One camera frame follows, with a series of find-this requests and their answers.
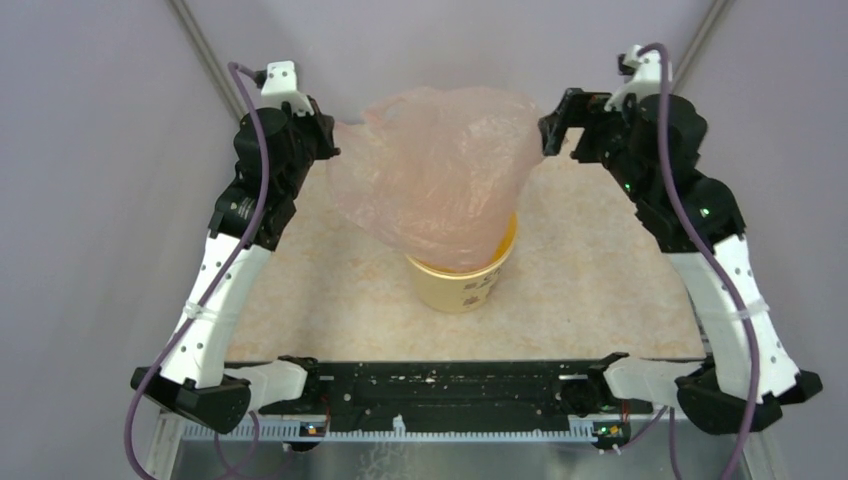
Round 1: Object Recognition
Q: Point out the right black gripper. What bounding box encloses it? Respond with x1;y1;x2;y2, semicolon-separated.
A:
537;88;652;205

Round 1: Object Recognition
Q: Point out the translucent pink plastic bag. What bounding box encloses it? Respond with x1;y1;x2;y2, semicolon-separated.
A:
327;87;543;272

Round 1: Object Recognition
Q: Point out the yellow trash bin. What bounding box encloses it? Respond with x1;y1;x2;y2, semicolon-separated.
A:
406;214;518;314

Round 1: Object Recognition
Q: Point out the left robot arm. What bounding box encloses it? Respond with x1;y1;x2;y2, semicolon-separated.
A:
130;97;339;434

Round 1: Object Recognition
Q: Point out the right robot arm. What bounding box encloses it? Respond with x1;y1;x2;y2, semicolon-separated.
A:
539;88;823;435

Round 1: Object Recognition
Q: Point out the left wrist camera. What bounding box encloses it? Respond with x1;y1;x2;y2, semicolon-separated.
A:
255;60;315;117

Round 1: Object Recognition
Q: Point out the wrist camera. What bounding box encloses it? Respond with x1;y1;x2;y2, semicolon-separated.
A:
604;43;673;112
255;60;315;117

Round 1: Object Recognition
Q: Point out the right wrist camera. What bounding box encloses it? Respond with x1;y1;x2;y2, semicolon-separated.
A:
604;43;673;112

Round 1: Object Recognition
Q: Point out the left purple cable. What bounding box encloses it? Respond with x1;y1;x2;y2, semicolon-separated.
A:
123;62;296;480

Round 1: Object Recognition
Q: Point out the purple cable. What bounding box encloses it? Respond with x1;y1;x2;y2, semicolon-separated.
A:
635;42;760;480
123;62;296;480

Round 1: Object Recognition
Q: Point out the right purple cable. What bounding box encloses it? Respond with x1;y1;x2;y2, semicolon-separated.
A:
635;42;760;480

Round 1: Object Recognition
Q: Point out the left aluminium frame post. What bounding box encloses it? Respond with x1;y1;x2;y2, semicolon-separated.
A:
165;0;245;121

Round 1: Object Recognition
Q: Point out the aluminium frame post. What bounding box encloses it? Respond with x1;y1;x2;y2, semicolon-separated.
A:
165;0;245;121
671;0;735;93

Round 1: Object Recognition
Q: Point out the right aluminium frame post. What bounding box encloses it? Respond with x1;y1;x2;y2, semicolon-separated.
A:
671;0;735;93

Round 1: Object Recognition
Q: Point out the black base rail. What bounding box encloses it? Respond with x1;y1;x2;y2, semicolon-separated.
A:
260;360;654;433

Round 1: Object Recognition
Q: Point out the grey cable duct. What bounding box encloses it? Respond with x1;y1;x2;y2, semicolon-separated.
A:
182;417;598;443

